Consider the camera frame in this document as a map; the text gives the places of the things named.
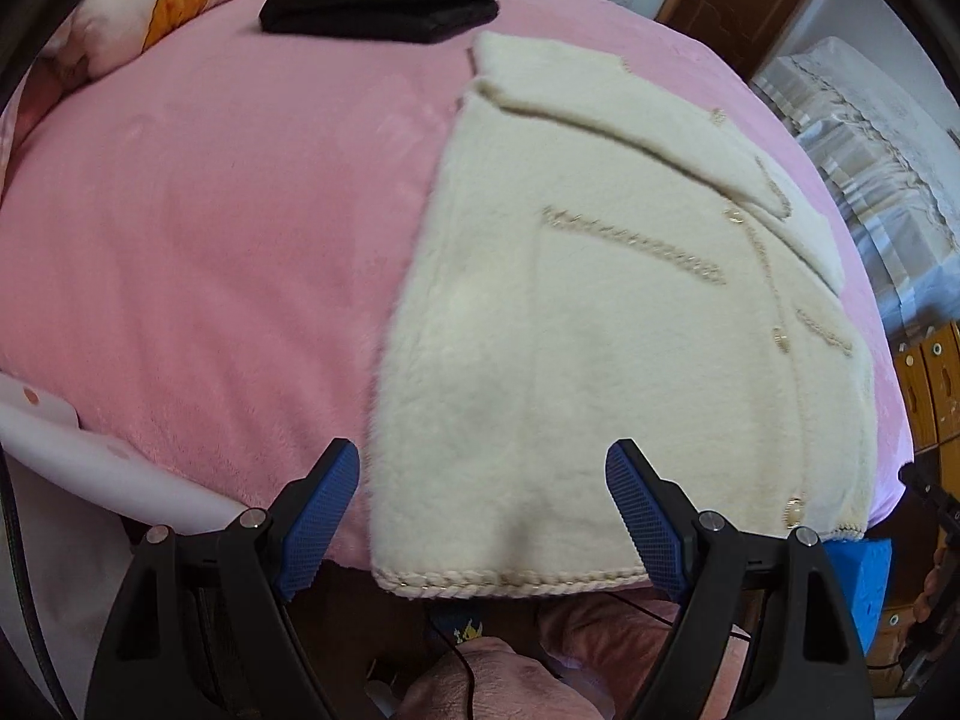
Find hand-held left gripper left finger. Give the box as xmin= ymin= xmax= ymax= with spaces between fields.
xmin=84 ymin=439 xmax=362 ymax=720

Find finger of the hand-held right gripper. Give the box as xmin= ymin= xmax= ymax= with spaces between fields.
xmin=898 ymin=461 xmax=960 ymax=545

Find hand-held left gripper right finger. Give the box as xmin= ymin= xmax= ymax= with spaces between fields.
xmin=604 ymin=439 xmax=877 ymax=720

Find white fluffy cardigan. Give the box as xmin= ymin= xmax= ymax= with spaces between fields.
xmin=367 ymin=30 xmax=880 ymax=601

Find person's right hand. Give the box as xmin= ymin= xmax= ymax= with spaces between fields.
xmin=913 ymin=551 xmax=947 ymax=625

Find blue plastic box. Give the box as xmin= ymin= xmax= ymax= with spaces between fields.
xmin=823 ymin=538 xmax=895 ymax=655

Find wooden drawer cabinet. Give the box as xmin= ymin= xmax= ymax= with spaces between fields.
xmin=889 ymin=319 xmax=960 ymax=460

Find person's pink pants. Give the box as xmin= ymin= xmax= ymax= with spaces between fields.
xmin=397 ymin=591 xmax=752 ymax=720

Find small pink pillow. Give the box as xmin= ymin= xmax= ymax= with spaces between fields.
xmin=0 ymin=371 xmax=242 ymax=535

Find pink bed blanket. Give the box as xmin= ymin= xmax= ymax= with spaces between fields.
xmin=0 ymin=0 xmax=914 ymax=572

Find white lace furniture cover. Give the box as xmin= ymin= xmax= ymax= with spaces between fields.
xmin=750 ymin=36 xmax=960 ymax=332

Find black folded garment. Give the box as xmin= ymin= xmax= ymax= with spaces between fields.
xmin=259 ymin=0 xmax=501 ymax=44

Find cartoon print pillow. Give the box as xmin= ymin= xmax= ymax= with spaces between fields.
xmin=37 ymin=0 xmax=295 ymax=81

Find thin black cable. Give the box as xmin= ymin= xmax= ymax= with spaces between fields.
xmin=430 ymin=589 xmax=752 ymax=720

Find thick black cable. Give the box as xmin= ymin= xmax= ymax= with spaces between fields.
xmin=0 ymin=435 xmax=77 ymax=720

